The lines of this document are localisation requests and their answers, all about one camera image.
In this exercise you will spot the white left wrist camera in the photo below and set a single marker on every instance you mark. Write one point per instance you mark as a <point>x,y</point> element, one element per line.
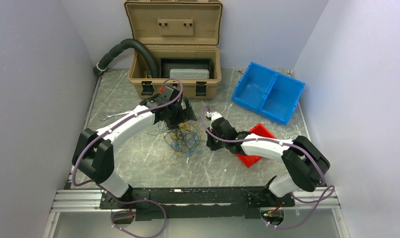
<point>169,91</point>

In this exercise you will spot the black right toolbox latch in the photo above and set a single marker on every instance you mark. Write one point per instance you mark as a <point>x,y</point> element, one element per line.
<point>201,89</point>

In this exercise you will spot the silver combination wrench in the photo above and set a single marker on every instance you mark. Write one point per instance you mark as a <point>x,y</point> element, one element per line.
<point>105,116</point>

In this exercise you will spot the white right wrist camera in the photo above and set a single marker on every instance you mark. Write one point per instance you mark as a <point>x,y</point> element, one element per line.
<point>211,116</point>

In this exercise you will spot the grey case in toolbox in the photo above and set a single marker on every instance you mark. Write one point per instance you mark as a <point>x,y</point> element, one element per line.
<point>189,73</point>

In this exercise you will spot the black toolbox latch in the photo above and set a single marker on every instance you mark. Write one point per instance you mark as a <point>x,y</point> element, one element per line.
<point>201,89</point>
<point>147,88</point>

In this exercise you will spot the blue divided plastic bin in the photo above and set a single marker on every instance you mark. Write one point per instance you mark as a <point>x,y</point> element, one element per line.
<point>268,93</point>

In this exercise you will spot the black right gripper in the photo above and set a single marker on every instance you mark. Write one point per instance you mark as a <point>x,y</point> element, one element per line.
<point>210,144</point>

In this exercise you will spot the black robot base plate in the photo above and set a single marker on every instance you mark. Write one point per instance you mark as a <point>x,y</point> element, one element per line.
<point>199,202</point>

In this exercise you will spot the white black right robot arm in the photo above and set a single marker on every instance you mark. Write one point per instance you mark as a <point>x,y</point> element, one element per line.
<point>306,165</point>

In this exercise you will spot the black left toolbox latch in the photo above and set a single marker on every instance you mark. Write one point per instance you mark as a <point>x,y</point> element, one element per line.
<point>147,88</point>

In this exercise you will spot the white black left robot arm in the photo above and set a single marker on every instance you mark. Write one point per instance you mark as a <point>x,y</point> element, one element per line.
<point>95,149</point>

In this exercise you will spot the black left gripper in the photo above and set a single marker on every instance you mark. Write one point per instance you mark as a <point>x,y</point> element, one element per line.
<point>185,115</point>

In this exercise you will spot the tan plastic toolbox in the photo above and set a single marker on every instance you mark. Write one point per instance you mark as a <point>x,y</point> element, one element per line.
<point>175,29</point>

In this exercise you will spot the black tray in toolbox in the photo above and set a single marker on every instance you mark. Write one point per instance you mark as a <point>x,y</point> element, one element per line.
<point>167,64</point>

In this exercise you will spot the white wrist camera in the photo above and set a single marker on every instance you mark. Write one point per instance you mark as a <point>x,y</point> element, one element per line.
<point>169,91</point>
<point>211,116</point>

